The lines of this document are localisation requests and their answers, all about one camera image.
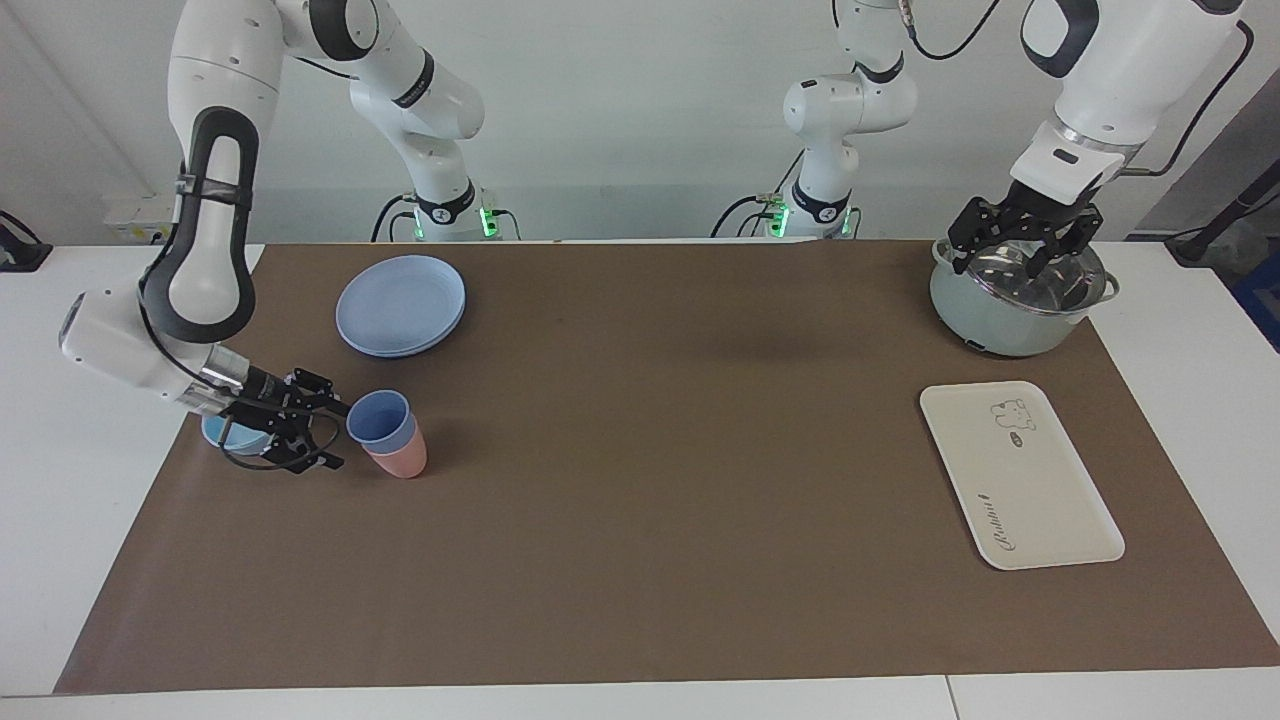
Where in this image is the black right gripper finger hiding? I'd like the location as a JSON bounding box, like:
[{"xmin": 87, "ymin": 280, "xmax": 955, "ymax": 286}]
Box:
[
  {"xmin": 282, "ymin": 440, "xmax": 346, "ymax": 474},
  {"xmin": 296, "ymin": 372, "xmax": 352, "ymax": 418}
]

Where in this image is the blue plastic cup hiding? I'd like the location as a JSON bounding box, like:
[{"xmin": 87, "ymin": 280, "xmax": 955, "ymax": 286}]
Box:
[{"xmin": 346, "ymin": 390, "xmax": 417, "ymax": 454}]

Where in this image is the pink plastic cup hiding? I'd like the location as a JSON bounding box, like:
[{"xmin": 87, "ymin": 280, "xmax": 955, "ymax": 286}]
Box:
[{"xmin": 362, "ymin": 424, "xmax": 428, "ymax": 479}]

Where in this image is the cream rabbit print tray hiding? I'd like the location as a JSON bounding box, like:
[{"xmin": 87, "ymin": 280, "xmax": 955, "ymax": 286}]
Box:
[{"xmin": 919, "ymin": 381, "xmax": 1126, "ymax": 571}]

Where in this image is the glass pot lid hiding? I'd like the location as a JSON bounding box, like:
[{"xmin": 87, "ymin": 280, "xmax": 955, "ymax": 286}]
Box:
[{"xmin": 940, "ymin": 240, "xmax": 1109, "ymax": 317}]

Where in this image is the light blue small bowl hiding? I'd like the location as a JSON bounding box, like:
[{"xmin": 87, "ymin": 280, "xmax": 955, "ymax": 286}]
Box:
[{"xmin": 202, "ymin": 410, "xmax": 281, "ymax": 457}]

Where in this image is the mint green electric pot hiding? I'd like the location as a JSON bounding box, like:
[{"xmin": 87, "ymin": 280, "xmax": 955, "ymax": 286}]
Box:
[{"xmin": 929, "ymin": 238, "xmax": 1121, "ymax": 358}]

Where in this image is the pale blue round plate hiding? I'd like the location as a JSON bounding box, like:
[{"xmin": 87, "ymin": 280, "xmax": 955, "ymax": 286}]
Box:
[{"xmin": 336, "ymin": 255, "xmax": 468, "ymax": 359}]

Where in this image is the black stand pole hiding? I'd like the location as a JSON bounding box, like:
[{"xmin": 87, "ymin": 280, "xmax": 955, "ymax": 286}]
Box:
[{"xmin": 1165, "ymin": 158, "xmax": 1280, "ymax": 267}]

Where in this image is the blue crate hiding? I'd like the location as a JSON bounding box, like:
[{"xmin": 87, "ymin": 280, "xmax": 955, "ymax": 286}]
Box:
[{"xmin": 1232, "ymin": 250, "xmax": 1280, "ymax": 353}]

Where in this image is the black clamp at table edge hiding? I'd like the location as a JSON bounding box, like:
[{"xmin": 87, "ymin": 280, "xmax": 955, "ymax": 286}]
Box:
[{"xmin": 0, "ymin": 210, "xmax": 53, "ymax": 273}]

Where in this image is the brown paper table mat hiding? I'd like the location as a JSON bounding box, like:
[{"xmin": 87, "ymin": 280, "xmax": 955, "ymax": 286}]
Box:
[{"xmin": 55, "ymin": 240, "xmax": 1280, "ymax": 695}]

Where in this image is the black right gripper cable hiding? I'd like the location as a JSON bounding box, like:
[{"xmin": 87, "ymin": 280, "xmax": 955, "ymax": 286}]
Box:
[{"xmin": 138, "ymin": 290, "xmax": 341, "ymax": 472}]

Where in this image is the black base cable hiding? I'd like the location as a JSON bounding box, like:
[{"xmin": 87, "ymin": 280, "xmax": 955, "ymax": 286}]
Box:
[
  {"xmin": 371, "ymin": 192, "xmax": 416, "ymax": 243},
  {"xmin": 710, "ymin": 150, "xmax": 809, "ymax": 239}
]

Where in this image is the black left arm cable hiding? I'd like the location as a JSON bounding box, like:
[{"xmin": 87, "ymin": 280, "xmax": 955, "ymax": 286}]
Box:
[{"xmin": 900, "ymin": 0, "xmax": 1257, "ymax": 179}]

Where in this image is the white wall power socket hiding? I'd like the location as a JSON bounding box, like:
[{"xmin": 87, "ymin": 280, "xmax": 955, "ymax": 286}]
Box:
[{"xmin": 104, "ymin": 194, "xmax": 213, "ymax": 244}]

